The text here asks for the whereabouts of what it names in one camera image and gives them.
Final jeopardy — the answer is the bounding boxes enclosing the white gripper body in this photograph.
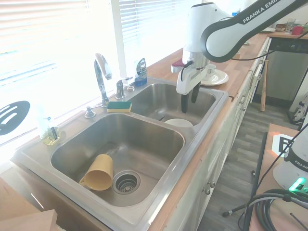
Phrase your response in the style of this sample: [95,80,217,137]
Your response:
[176,63,209,96]

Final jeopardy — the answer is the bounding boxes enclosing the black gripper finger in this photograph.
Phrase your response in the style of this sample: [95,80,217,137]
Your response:
[180,92,190,114]
[191,82,201,104]

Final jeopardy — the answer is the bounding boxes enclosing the chrome gooseneck faucet spout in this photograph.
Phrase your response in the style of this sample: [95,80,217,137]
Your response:
[93,53,113,108]

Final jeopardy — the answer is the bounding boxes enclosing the container with red lid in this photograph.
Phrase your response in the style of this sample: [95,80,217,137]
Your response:
[171,61,186,73]

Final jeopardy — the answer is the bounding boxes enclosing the white bowl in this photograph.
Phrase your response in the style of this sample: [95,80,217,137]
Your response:
[164,118,194,128]

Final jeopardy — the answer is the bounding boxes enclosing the white cup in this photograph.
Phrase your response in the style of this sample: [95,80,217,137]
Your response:
[205,64,217,77]

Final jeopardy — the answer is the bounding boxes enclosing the white dinner plate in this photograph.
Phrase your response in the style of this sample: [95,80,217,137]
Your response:
[200,69,229,86]

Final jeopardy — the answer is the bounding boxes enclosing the blue dish soap bottle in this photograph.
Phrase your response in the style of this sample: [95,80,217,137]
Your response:
[133,57,147,87]

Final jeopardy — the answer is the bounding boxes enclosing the stainless steel double sink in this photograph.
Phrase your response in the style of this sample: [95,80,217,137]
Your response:
[11,76,230,231]

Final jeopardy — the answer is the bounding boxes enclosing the white kitchen cabinets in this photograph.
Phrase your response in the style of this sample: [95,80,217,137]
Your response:
[149,37,271,231]

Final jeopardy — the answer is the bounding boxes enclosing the green and yellow sponge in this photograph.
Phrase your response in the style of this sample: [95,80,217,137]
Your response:
[106,101,132,113]

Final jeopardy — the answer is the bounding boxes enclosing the stainless steel dishwasher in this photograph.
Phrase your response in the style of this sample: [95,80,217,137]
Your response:
[254,36,308,104]

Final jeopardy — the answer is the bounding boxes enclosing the chrome sink hole cap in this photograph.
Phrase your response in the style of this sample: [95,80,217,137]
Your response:
[84,105,97,119]

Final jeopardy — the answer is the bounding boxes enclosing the black tripod pole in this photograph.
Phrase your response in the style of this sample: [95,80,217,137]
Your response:
[244,131,268,231]

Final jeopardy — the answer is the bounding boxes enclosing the metal sink drain strainer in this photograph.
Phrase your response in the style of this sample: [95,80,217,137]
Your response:
[112,170,142,194]

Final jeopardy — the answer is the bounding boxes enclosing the black and white marker sheet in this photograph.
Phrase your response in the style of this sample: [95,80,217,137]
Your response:
[271,134,297,155]

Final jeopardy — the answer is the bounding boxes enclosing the yellow plastic cup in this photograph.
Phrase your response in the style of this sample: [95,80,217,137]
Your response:
[79,154,114,192]

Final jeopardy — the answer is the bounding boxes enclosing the clear drinking glass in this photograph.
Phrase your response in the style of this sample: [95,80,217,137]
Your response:
[286,18,296,33]

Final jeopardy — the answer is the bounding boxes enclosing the white window blinds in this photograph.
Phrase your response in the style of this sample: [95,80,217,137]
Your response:
[0,0,193,102]

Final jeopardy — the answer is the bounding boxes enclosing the clear bottle in yellow holder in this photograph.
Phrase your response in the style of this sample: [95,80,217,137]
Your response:
[38,105,66,146]

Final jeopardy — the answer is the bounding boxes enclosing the black slotted spatula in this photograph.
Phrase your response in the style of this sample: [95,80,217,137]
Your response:
[0,100,31,136]

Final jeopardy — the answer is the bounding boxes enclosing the light wooden block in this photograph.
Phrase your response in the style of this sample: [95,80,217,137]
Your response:
[0,177,58,231]

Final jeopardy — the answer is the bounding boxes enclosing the chrome faucet lever handle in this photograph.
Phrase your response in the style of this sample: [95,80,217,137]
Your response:
[115,77,133,100]

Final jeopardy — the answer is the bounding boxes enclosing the thin black cable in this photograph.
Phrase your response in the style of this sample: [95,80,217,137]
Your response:
[230,31,308,61]

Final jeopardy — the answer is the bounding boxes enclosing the black cable bundle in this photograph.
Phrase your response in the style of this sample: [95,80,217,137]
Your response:
[237,187,308,231]

